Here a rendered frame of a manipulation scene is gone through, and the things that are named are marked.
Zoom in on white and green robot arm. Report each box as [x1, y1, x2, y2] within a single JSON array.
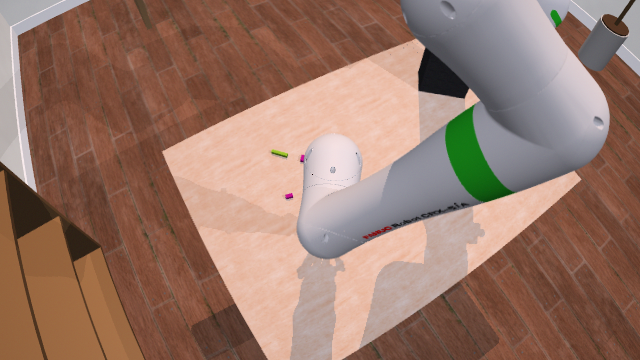
[[297, 0, 610, 259]]

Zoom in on lime green rod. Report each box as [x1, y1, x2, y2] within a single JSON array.
[[271, 149, 288, 158]]

